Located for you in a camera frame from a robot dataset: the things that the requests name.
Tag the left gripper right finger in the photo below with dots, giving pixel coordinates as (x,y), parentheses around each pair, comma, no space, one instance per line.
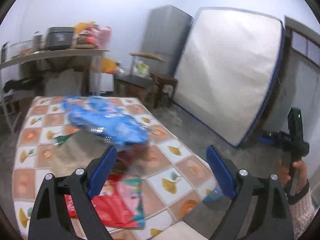
(271,218)

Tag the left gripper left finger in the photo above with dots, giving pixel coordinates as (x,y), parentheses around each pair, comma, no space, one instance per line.
(50,218)

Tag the red pink snack bag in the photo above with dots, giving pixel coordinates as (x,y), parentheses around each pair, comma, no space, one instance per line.
(119,204)

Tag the blue plastic snack bag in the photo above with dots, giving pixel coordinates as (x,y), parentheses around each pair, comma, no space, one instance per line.
(100,116)

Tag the red drink can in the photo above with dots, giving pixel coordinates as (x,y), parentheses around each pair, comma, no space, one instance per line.
(127,159)

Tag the checkered right sleeve forearm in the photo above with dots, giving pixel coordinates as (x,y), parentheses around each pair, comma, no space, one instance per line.
(302,210)

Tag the blue plastic trash basket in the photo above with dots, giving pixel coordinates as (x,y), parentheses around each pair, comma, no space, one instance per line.
(213,195)

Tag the white mattress with blue edge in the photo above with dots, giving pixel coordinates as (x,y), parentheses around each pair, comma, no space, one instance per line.
(228,69)

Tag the patterned tablecloth dining table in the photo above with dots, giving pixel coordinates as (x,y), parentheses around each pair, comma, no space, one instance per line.
(174,178)

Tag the dark wooden stool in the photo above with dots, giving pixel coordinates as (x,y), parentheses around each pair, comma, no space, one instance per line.
(161,81)

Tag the wooden chair black seat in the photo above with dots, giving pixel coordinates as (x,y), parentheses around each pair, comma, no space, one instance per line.
(136,86)

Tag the yellow plastic bag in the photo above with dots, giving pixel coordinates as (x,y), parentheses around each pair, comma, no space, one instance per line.
(109,66)

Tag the grey refrigerator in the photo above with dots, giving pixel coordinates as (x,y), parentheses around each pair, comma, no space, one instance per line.
(165,36)

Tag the grey side table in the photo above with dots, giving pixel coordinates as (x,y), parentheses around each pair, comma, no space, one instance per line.
(46,55)

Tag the steel water bottle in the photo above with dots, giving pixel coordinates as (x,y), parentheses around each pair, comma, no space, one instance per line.
(4,52)

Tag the glass bowl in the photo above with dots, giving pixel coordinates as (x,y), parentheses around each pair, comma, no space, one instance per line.
(20,48)

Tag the grey rice cooker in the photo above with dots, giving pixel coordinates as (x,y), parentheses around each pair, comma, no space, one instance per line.
(59,38)

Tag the pink plastic bag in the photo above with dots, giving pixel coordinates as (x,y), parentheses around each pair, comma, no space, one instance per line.
(104,37)

